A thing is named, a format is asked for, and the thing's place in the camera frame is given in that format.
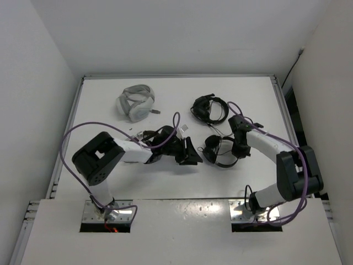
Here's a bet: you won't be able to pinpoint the white grey headphones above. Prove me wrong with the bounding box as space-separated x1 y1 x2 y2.
116 84 161 123

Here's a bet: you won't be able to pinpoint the black wall cable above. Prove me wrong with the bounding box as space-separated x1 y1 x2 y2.
281 48 304 89

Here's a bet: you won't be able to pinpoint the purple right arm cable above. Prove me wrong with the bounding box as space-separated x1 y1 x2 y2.
227 101 308 227

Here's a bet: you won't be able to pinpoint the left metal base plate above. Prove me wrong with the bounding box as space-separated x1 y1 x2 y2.
82 200 136 224

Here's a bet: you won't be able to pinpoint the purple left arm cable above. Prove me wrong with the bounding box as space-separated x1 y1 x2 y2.
60 112 181 221

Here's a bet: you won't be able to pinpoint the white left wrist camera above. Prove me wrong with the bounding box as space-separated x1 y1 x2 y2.
176 124 188 139

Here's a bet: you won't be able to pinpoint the black wrapped headset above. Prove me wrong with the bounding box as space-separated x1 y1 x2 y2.
190 94 229 125

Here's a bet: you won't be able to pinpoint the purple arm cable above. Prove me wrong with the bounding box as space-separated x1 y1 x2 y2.
60 112 181 221
227 101 308 227

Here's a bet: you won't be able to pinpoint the black headphones with thin cable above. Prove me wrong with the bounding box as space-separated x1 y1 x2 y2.
202 135 238 168

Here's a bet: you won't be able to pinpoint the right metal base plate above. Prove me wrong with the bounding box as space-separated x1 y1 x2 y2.
228 199 270 224

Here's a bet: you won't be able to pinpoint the aluminium table edge rail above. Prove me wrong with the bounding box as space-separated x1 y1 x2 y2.
83 73 275 80

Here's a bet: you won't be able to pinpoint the brown silver headphones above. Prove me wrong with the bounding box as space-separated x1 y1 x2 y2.
131 130 161 146

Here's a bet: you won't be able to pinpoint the metal base plate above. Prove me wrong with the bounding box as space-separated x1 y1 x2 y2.
82 200 136 224
228 199 270 224

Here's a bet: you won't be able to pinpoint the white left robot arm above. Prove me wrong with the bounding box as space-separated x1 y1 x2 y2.
72 125 203 187

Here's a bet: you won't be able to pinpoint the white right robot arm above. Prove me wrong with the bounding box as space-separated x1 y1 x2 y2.
228 115 324 214

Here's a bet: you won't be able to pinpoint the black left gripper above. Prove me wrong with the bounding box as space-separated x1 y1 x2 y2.
162 136 202 165

